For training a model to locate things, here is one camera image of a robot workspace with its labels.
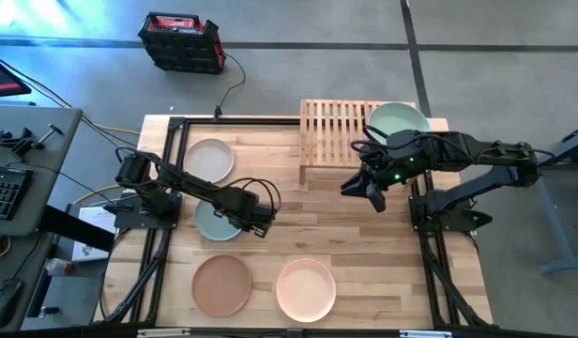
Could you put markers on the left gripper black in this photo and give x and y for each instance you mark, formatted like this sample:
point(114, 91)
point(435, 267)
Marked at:
point(249, 209)

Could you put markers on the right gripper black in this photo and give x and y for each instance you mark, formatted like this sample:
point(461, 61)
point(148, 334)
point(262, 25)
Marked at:
point(387, 170)

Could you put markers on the teal plate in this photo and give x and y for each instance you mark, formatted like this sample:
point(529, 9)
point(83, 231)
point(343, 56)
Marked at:
point(211, 225)

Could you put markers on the pale grey plate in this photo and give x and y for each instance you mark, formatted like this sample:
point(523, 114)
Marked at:
point(209, 161)

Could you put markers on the green plate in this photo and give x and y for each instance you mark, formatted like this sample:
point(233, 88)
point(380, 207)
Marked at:
point(397, 117)

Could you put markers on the brown plate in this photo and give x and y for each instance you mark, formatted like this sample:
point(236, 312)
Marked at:
point(221, 286)

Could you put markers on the cream peach plate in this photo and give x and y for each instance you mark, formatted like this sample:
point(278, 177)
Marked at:
point(306, 290)

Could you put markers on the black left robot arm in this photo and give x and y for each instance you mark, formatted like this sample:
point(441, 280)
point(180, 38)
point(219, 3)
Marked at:
point(195, 185)

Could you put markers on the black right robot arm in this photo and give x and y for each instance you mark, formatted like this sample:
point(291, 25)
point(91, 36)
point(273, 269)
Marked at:
point(481, 152)

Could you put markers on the slatted wooden shelf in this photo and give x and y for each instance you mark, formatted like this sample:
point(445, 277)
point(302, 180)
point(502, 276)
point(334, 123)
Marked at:
point(331, 136)

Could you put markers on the white cardboard box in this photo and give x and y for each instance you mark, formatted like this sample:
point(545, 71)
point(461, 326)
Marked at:
point(99, 218)

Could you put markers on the black flat bar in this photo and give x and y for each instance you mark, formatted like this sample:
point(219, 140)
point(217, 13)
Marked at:
point(78, 228)

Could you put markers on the red and black toolbox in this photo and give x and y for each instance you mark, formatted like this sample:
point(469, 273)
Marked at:
point(181, 47)

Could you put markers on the clear plastic bottle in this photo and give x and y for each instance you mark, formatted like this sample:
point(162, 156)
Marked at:
point(59, 267)

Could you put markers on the grey side desk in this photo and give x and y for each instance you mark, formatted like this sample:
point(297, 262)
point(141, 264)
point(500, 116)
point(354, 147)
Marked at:
point(35, 141)

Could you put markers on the black desk clamp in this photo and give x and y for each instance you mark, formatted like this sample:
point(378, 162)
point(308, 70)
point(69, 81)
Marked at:
point(21, 143)

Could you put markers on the black keyboard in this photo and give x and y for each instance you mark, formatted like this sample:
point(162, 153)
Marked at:
point(5, 192)

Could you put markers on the black computer mouse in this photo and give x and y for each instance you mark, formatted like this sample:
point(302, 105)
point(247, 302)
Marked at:
point(5, 300)

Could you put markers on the dark angled screen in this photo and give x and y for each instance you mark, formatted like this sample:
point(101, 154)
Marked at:
point(3, 80)

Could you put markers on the black aluminium table frame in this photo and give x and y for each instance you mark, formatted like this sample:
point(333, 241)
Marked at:
point(232, 121)

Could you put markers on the white metal bracket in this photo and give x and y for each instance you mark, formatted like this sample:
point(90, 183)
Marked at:
point(162, 333)
point(425, 334)

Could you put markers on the grey metal table frame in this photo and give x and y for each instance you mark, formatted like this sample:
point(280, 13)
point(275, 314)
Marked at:
point(554, 220)

